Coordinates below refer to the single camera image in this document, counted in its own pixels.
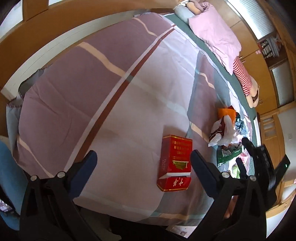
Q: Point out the red striped plush doll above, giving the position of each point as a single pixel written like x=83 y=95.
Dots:
x=249 y=85

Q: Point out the pink pillow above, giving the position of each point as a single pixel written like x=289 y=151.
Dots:
x=208 y=25

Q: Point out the green snack package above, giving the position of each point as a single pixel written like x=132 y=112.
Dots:
x=225 y=154

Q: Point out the green quilted mattress cover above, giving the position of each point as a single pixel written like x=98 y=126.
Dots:
x=251 y=112

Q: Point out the red cigarette carton box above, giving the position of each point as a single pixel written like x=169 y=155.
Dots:
x=175 y=166

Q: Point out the light blue round pillow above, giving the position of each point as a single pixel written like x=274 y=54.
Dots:
x=183 y=13

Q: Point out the white tissue paper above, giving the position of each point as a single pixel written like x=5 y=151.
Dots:
x=223 y=133

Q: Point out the wooden wall cabinets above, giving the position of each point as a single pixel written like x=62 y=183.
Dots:
x=268 y=53

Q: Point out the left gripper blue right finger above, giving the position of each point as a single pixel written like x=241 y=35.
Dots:
x=207 y=173

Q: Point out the wooden bed frame railing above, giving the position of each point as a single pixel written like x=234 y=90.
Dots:
x=42 y=23

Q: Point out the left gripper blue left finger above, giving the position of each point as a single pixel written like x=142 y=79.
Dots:
x=80 y=173

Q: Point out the orange plastic bag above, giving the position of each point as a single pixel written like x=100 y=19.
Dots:
x=227 y=111

